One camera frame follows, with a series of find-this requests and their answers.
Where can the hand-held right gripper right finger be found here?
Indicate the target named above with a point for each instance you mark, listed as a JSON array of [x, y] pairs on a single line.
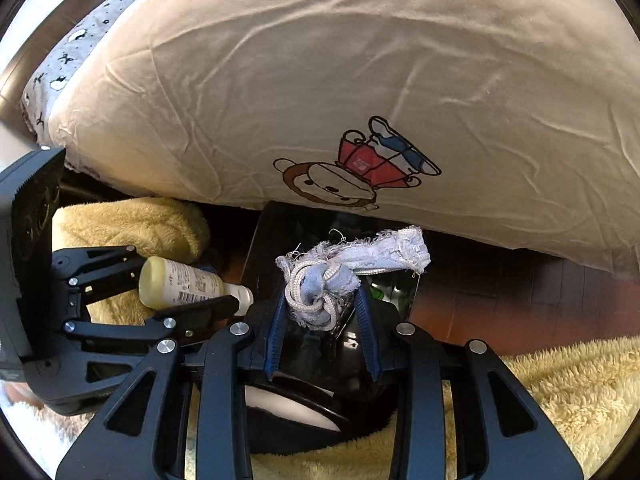
[[369, 346]]

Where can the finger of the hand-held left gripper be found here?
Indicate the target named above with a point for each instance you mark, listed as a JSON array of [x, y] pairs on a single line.
[[95, 256], [200, 312]]

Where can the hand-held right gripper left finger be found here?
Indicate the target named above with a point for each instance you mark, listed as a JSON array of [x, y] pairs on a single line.
[[275, 346]]

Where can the yellow fleece blanket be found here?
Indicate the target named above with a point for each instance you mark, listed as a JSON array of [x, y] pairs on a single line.
[[575, 390]]

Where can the pale yellow plastic bottle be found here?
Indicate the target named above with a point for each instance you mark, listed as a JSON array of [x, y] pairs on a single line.
[[175, 282]]

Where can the frayed light blue cloth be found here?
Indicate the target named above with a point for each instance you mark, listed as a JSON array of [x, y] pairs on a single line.
[[350, 255]]

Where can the grey printed pillow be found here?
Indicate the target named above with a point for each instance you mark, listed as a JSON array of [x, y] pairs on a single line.
[[75, 45]]

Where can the beige pillow with monkey print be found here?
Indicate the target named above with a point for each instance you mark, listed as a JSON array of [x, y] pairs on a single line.
[[350, 70]]

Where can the white fleece cloth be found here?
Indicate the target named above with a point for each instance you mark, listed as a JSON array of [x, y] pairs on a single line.
[[35, 425]]

